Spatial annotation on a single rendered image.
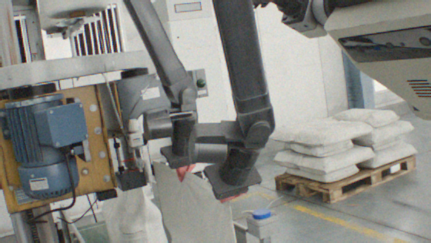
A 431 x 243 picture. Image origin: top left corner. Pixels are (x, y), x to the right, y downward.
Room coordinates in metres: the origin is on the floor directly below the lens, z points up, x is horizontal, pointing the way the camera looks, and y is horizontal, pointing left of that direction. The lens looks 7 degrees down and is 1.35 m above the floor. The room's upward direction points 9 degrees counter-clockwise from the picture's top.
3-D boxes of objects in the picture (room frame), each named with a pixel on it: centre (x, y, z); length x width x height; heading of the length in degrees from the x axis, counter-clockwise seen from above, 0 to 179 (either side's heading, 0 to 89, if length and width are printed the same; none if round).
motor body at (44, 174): (1.11, 0.44, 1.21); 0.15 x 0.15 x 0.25
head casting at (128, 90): (1.52, 0.22, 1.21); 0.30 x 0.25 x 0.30; 25
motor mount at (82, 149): (1.21, 0.39, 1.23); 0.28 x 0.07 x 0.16; 25
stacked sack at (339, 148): (4.17, -0.93, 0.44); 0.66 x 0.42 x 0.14; 19
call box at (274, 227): (1.40, -0.11, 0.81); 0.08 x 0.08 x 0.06; 25
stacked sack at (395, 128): (4.28, -1.59, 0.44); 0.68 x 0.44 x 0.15; 115
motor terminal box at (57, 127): (1.05, 0.36, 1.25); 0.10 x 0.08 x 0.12; 140
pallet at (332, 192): (4.32, -1.23, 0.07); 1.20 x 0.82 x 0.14; 117
